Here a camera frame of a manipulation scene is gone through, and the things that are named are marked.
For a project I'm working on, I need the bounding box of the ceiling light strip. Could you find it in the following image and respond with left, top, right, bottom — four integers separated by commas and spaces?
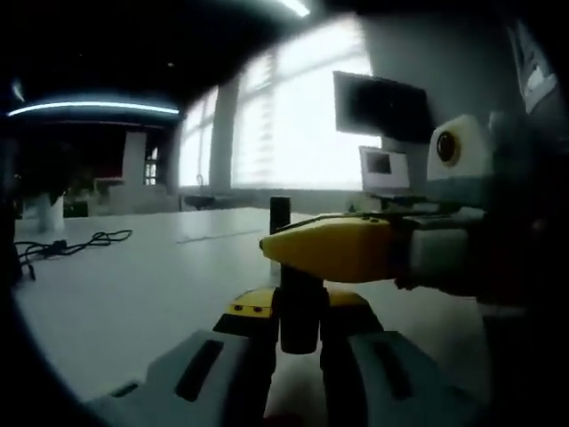
275, 0, 312, 19
7, 101, 179, 117

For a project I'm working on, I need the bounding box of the small grey cosmetic bottle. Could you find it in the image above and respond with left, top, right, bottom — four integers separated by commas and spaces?
277, 262, 330, 355

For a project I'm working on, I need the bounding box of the tall dark cosmetic bottle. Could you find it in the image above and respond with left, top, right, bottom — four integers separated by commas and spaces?
269, 195, 291, 235

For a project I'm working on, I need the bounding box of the green potted plant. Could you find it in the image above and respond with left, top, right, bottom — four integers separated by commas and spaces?
12, 150, 68, 232

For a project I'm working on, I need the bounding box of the black wall monitor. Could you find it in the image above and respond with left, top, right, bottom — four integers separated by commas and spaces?
333, 70, 430, 143

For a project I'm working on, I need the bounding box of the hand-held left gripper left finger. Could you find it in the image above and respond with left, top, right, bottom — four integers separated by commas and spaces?
88, 286, 279, 427

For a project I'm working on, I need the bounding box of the white chest device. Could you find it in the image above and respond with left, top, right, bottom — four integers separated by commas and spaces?
506, 17, 559, 112

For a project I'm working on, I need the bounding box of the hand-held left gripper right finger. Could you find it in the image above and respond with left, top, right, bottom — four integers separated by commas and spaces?
319, 288, 485, 427

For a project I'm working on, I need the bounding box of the black power cable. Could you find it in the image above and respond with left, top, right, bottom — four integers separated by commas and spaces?
15, 229, 133, 279

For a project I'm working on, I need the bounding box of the white table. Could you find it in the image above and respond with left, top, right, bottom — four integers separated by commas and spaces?
12, 206, 494, 401

